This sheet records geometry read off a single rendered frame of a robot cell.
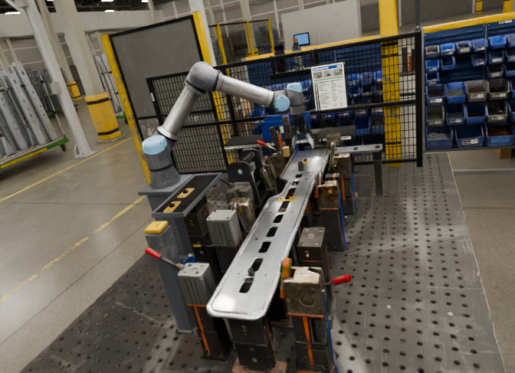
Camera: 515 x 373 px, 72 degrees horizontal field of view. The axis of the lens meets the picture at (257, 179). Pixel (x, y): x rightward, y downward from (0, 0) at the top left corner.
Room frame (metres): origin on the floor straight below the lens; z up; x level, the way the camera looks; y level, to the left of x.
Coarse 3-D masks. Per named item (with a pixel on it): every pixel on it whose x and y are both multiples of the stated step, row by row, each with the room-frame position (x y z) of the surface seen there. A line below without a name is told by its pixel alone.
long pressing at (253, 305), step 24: (288, 168) 1.83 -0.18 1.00; (312, 168) 1.76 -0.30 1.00; (264, 216) 1.33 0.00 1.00; (288, 216) 1.29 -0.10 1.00; (264, 240) 1.14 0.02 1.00; (288, 240) 1.11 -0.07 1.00; (240, 264) 1.02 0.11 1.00; (264, 264) 0.99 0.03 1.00; (216, 288) 0.92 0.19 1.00; (240, 288) 0.90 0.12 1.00; (264, 288) 0.87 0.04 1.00; (216, 312) 0.81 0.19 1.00; (240, 312) 0.79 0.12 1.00; (264, 312) 0.78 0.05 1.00
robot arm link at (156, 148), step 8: (152, 136) 1.74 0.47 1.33; (160, 136) 1.72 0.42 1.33; (144, 144) 1.67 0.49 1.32; (152, 144) 1.65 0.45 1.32; (160, 144) 1.66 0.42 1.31; (168, 144) 1.74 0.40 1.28; (144, 152) 1.66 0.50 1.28; (152, 152) 1.64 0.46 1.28; (160, 152) 1.65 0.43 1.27; (168, 152) 1.68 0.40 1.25; (152, 160) 1.64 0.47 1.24; (160, 160) 1.64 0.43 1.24; (168, 160) 1.67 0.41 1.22; (152, 168) 1.65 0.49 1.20
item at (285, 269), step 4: (284, 260) 0.84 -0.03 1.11; (288, 260) 0.84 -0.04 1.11; (284, 264) 0.83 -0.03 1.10; (288, 264) 0.83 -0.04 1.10; (280, 268) 0.84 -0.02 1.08; (284, 268) 0.83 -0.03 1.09; (288, 268) 0.83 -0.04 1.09; (280, 272) 0.84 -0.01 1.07; (284, 272) 0.83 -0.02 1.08; (288, 272) 0.83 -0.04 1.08; (284, 276) 0.83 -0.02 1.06; (288, 276) 0.83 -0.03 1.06; (280, 284) 0.84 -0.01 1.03; (280, 288) 0.84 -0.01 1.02; (280, 292) 0.84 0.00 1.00; (280, 296) 0.84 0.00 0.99
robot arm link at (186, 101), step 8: (208, 64) 1.81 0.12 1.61; (184, 88) 1.83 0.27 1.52; (192, 88) 1.79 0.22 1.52; (200, 88) 1.79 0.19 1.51; (184, 96) 1.81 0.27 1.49; (192, 96) 1.80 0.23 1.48; (176, 104) 1.81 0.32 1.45; (184, 104) 1.80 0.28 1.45; (192, 104) 1.82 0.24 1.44; (176, 112) 1.80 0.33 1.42; (184, 112) 1.80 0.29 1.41; (168, 120) 1.81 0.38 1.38; (176, 120) 1.80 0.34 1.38; (184, 120) 1.82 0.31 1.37; (160, 128) 1.81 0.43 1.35; (168, 128) 1.80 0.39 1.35; (176, 128) 1.80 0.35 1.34; (168, 136) 1.78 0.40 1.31; (176, 136) 1.82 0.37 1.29
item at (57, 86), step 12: (24, 12) 7.67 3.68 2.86; (36, 12) 7.60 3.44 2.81; (36, 24) 7.52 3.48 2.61; (36, 36) 7.55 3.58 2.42; (48, 48) 7.58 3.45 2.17; (48, 60) 7.52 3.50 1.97; (48, 72) 7.54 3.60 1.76; (60, 72) 7.63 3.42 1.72; (60, 84) 7.53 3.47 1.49; (60, 96) 7.55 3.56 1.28; (72, 108) 7.60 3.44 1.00; (72, 120) 7.51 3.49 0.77; (72, 132) 7.54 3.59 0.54; (84, 144) 7.57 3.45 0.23; (84, 156) 7.40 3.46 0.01
